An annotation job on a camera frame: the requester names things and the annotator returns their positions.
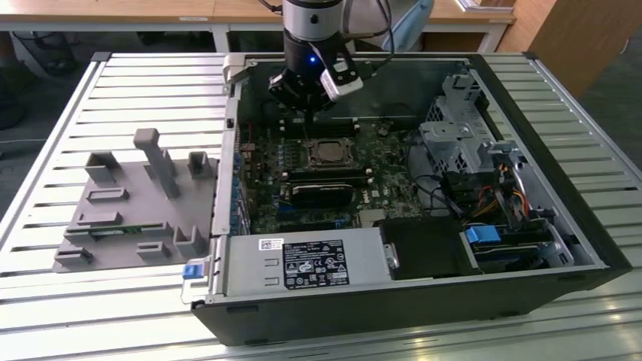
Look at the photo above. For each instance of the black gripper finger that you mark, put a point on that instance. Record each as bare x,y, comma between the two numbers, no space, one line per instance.
310,116

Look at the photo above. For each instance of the CPU socket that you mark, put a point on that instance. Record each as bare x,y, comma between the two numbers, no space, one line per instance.
311,164

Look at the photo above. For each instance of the graphics card with fan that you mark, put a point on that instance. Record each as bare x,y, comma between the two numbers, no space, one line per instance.
321,195

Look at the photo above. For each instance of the green motherboard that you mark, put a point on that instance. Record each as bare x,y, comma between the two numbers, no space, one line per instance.
392,176

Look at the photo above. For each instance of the silver drive cage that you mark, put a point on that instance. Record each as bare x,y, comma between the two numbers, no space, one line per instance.
446,139

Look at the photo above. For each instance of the silver chipset heatsink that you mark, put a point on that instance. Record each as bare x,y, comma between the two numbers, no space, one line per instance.
373,216

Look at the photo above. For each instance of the white paper stack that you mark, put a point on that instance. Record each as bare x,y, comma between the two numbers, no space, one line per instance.
466,3

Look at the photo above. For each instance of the silver power supply unit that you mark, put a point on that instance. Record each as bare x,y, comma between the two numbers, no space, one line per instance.
251,263

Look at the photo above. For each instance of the black plastic shroud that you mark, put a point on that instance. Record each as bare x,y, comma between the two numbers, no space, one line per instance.
426,248

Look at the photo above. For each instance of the grey parts rack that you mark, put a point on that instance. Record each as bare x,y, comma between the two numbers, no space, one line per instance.
141,210

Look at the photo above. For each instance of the green RAM stick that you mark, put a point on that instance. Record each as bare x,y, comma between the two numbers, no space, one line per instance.
135,229

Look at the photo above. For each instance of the blue disk carrier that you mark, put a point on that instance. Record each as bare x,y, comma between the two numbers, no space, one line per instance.
481,235

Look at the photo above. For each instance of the blue case latch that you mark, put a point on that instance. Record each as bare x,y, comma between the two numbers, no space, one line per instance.
193,272

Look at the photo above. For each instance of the black disk drive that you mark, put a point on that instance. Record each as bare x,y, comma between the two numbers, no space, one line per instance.
506,255

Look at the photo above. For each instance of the black PC case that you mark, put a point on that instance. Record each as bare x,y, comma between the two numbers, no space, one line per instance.
351,319

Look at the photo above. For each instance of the wooden cabinet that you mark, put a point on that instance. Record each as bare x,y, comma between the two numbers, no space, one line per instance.
577,37

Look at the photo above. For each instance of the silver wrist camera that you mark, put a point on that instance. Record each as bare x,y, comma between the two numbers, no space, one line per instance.
341,88

